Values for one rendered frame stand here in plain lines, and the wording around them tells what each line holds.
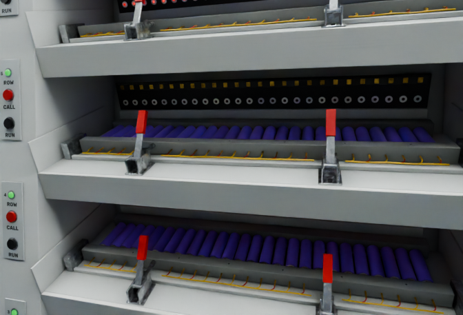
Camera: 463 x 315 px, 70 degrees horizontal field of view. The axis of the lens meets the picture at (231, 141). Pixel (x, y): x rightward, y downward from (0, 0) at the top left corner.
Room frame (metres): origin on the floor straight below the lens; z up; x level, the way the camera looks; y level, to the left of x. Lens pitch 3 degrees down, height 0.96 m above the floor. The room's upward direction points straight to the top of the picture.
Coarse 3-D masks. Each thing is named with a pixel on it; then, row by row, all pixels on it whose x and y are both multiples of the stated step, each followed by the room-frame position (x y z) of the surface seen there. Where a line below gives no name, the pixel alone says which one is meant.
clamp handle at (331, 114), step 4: (328, 112) 0.42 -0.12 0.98; (332, 112) 0.42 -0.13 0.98; (328, 116) 0.42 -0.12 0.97; (332, 116) 0.42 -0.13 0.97; (328, 120) 0.42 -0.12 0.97; (332, 120) 0.42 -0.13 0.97; (328, 124) 0.42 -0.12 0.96; (332, 124) 0.41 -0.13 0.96; (328, 128) 0.41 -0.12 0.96; (332, 128) 0.41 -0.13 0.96; (328, 132) 0.41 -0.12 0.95; (332, 132) 0.41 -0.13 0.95; (328, 136) 0.41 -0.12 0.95; (332, 136) 0.41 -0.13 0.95; (328, 140) 0.41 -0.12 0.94; (332, 140) 0.41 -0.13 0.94; (328, 144) 0.41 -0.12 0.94; (332, 144) 0.41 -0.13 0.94; (328, 148) 0.41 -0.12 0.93; (332, 148) 0.41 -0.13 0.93; (328, 152) 0.41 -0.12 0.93; (332, 152) 0.41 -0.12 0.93; (328, 156) 0.41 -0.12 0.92; (332, 156) 0.41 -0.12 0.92; (328, 160) 0.41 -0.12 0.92; (332, 160) 0.40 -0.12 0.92
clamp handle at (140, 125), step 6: (138, 114) 0.49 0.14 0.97; (144, 114) 0.49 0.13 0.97; (138, 120) 0.48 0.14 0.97; (144, 120) 0.48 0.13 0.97; (138, 126) 0.48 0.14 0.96; (144, 126) 0.48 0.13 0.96; (138, 132) 0.48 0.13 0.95; (144, 132) 0.48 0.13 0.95; (138, 138) 0.48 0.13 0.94; (138, 144) 0.48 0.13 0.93; (138, 150) 0.47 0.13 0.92; (138, 156) 0.47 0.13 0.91
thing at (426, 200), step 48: (48, 144) 0.52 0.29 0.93; (48, 192) 0.51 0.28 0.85; (96, 192) 0.48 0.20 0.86; (144, 192) 0.46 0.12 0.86; (192, 192) 0.44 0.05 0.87; (240, 192) 0.42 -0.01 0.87; (288, 192) 0.40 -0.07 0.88; (336, 192) 0.39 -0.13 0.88; (384, 192) 0.37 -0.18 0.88; (432, 192) 0.36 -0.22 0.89
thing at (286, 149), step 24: (96, 144) 0.55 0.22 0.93; (120, 144) 0.54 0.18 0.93; (144, 144) 0.52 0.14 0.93; (168, 144) 0.51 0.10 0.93; (192, 144) 0.50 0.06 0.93; (216, 144) 0.49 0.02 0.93; (240, 144) 0.48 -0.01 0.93; (264, 144) 0.47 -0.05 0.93; (288, 144) 0.47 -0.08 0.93; (312, 144) 0.46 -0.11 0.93; (336, 144) 0.45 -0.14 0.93; (360, 144) 0.45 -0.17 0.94; (384, 144) 0.44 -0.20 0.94; (408, 144) 0.43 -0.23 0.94; (432, 144) 0.43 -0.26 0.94; (456, 144) 0.42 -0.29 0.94
